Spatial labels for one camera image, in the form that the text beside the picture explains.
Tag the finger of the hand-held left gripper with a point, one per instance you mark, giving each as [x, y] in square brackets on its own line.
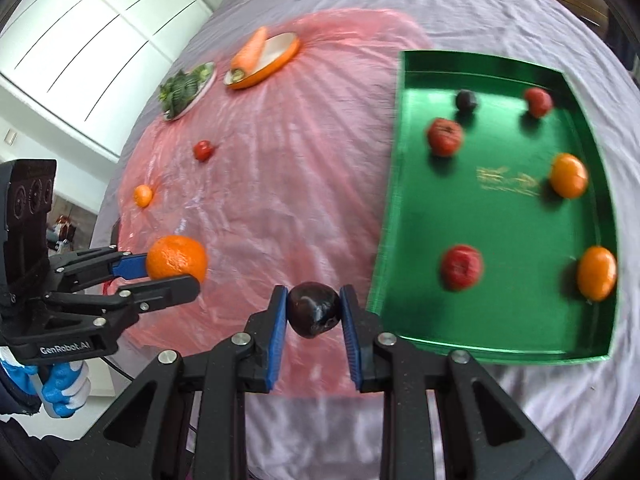
[170, 290]
[127, 266]

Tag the orange rimmed plate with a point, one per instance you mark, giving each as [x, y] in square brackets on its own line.
[277, 52]

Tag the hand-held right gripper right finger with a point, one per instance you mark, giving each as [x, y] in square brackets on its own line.
[350, 340]

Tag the dark purple plum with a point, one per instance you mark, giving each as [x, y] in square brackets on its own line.
[312, 310]
[466, 100]

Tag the lavender bed sheet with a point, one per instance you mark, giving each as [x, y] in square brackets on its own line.
[500, 10]

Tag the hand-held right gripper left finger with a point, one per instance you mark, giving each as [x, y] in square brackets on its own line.
[276, 340]

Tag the white plate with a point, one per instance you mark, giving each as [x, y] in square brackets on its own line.
[196, 100]

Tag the pink plastic sheet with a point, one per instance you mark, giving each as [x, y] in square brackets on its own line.
[300, 185]

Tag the person's left hand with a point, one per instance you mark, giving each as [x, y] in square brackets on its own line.
[62, 385]

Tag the carrot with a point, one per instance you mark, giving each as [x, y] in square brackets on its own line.
[248, 50]

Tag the wall light switch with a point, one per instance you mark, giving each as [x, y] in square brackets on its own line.
[9, 136]

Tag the green metal tray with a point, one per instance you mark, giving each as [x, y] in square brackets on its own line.
[500, 225]

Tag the person's left forearm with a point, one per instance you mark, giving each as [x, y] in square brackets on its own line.
[20, 440]

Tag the white wardrobe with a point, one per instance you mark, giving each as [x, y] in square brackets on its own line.
[100, 35]

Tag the orange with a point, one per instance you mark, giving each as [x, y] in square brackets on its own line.
[597, 273]
[568, 175]
[143, 195]
[175, 257]

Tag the red apple in tray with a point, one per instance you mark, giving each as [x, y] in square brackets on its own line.
[445, 136]

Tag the red apple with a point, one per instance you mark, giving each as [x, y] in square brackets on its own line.
[445, 136]
[462, 267]

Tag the red plum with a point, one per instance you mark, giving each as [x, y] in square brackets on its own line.
[538, 102]
[202, 150]

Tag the bok choy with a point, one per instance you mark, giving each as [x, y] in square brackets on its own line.
[180, 87]

